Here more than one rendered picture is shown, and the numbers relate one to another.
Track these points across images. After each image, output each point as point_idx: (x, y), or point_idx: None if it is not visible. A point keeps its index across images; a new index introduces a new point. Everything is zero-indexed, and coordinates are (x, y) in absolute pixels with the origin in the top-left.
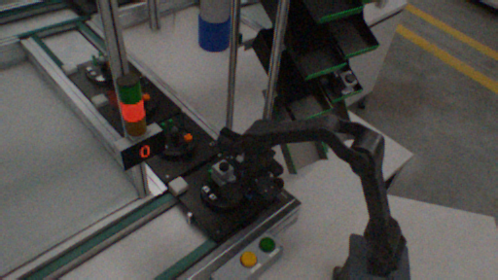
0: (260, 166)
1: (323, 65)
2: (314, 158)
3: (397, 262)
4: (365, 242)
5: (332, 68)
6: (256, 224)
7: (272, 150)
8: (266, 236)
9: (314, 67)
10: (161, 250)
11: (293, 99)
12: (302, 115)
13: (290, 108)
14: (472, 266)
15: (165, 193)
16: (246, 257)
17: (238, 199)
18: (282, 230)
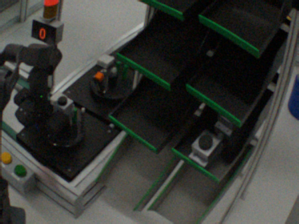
0: (30, 86)
1: (155, 68)
2: (135, 203)
3: None
4: (18, 218)
5: (146, 71)
6: (37, 163)
7: (37, 78)
8: (27, 171)
9: (145, 61)
10: (13, 115)
11: (147, 104)
12: (129, 123)
13: (123, 100)
14: None
15: None
16: (6, 155)
17: (17, 101)
18: (57, 205)
